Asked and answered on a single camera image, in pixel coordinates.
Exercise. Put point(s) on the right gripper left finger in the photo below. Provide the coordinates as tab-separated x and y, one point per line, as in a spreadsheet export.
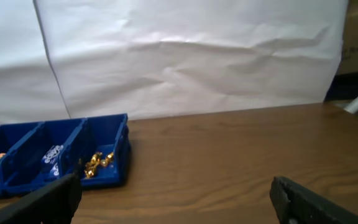
48	202

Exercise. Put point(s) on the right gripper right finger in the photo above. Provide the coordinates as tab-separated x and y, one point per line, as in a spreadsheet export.
303	205

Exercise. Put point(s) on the blue tray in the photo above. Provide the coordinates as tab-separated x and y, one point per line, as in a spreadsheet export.
104	133

